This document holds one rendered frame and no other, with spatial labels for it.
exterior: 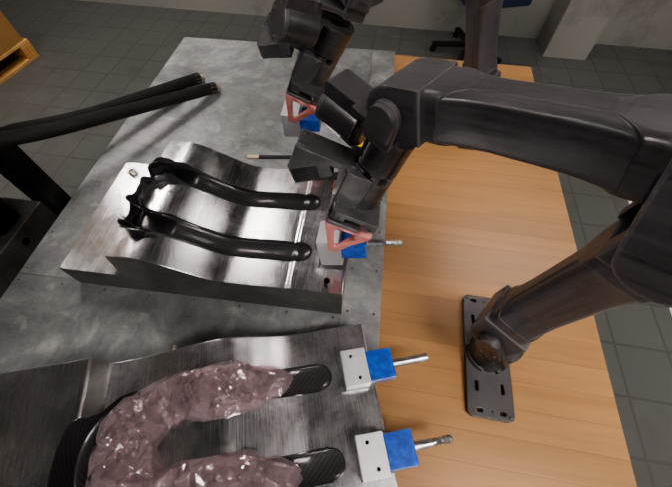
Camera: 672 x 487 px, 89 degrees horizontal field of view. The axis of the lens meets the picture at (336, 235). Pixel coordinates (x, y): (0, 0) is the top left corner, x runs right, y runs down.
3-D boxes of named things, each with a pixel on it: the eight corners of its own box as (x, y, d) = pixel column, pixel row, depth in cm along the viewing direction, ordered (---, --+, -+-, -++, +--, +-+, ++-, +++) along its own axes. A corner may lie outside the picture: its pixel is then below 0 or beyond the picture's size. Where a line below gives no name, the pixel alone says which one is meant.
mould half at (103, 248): (355, 201, 75) (358, 156, 64) (341, 314, 61) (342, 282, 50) (139, 180, 78) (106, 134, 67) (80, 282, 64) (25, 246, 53)
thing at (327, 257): (402, 243, 57) (402, 219, 53) (402, 266, 53) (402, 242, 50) (325, 243, 59) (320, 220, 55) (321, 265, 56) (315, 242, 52)
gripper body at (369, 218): (328, 220, 45) (350, 179, 39) (337, 174, 52) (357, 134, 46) (372, 236, 46) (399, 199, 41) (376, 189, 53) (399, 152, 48)
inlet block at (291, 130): (348, 123, 73) (348, 101, 69) (346, 139, 71) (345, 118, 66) (289, 120, 74) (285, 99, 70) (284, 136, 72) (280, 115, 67)
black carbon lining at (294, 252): (323, 200, 66) (321, 165, 59) (309, 273, 58) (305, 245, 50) (153, 183, 69) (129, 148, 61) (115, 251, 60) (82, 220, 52)
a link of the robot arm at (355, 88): (303, 134, 44) (309, 50, 34) (347, 103, 48) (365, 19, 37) (368, 190, 42) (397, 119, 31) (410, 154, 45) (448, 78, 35)
